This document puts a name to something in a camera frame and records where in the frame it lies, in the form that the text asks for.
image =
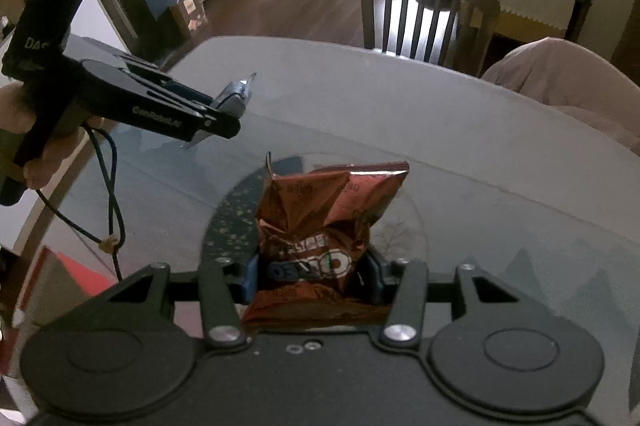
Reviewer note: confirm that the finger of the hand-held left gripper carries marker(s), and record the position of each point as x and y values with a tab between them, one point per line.
170	119
190	89

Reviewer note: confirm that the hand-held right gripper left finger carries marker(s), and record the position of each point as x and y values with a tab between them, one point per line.
251	278

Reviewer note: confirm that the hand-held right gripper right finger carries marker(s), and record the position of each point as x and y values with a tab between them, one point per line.
375	278

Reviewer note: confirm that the silver blue snack packet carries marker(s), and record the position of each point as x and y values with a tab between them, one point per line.
248	86

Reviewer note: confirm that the brown foil snack bag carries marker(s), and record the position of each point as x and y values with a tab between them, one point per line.
320	216

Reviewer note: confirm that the grey cardboard box red edges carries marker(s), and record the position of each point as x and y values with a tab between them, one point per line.
75	275

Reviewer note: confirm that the person's left forearm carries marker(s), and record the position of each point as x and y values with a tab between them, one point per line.
7	156

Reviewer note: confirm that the person's left hand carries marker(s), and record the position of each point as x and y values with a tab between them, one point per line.
12	106

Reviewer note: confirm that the brown paper bag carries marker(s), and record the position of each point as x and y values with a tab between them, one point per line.
189	14

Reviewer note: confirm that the dark wooden chair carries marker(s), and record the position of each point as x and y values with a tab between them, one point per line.
425	6

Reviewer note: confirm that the pink covered chair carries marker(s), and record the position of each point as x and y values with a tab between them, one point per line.
570	76

